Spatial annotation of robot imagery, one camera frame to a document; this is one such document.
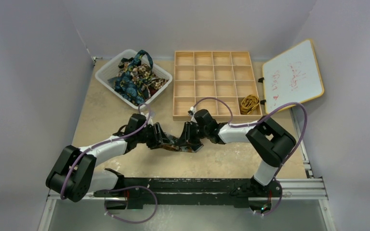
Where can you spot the white plastic basket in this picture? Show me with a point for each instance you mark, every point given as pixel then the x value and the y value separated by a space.
pixel 110 70

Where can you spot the blue floral tie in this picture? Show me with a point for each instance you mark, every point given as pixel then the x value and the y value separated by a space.
pixel 135 77

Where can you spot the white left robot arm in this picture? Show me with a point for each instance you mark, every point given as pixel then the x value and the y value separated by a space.
pixel 72 173

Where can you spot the whiteboard with wooden frame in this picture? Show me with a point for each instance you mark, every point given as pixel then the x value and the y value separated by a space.
pixel 292 76

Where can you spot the wooden compartment tray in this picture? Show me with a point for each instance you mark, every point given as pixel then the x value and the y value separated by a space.
pixel 214 80

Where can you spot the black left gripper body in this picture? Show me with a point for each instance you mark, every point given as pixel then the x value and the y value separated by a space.
pixel 147 135

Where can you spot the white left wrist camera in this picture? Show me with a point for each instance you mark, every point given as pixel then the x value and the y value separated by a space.
pixel 149 117

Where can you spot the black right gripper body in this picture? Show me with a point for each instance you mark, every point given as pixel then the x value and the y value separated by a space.
pixel 189 136

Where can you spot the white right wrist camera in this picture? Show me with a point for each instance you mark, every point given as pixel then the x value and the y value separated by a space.
pixel 191 113

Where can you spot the brown floral tie pile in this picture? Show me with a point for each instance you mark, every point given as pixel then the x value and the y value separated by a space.
pixel 156 85

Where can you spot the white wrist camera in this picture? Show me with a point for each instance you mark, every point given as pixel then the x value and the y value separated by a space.
pixel 149 117
pixel 191 113

